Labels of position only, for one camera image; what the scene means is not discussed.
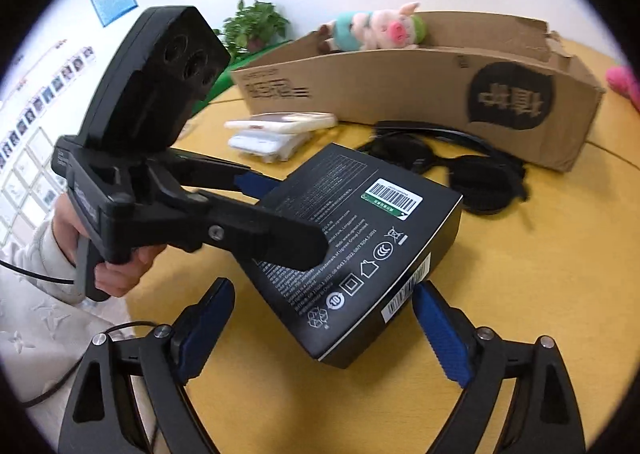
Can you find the person's left hand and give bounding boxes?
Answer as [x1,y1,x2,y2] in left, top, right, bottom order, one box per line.
[50,194,157,299]

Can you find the light grey phone stand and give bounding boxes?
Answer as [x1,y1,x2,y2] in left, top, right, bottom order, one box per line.
[227,130,311,164]

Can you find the wall of small photos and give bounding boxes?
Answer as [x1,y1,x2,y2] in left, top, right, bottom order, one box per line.
[0,39,96,245]

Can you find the pink pig plush toy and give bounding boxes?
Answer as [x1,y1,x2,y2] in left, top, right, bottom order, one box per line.
[317,1,428,54]

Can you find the black cable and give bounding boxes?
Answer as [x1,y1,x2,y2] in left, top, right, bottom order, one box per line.
[20,321,168,407]
[0,259,81,287]

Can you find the black product box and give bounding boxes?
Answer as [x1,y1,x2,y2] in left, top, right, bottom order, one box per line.
[239,143,463,369]

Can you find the cream phone case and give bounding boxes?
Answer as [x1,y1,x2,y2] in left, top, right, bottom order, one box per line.
[224,112,338,132]

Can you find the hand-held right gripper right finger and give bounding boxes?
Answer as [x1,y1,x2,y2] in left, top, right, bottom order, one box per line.
[411,280,587,454]

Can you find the large potted green plant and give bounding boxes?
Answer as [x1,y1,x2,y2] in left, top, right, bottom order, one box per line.
[220,0,292,55]

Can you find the person's left forearm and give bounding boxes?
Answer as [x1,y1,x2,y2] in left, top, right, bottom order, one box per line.
[0,221,128,385]

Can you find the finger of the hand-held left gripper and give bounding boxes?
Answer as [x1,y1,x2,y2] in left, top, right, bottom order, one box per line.
[152,188,330,273]
[167,148,290,202]

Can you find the black sunglasses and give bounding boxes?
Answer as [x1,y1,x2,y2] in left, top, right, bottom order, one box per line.
[357,120,531,215]

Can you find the brown cardboard box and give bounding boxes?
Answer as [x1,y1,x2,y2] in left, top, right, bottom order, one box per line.
[230,10,606,174]

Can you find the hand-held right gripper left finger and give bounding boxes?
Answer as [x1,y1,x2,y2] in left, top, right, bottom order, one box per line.
[57,277,236,454]

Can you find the wooden desktop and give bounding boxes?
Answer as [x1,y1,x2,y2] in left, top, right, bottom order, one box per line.
[120,36,640,454]

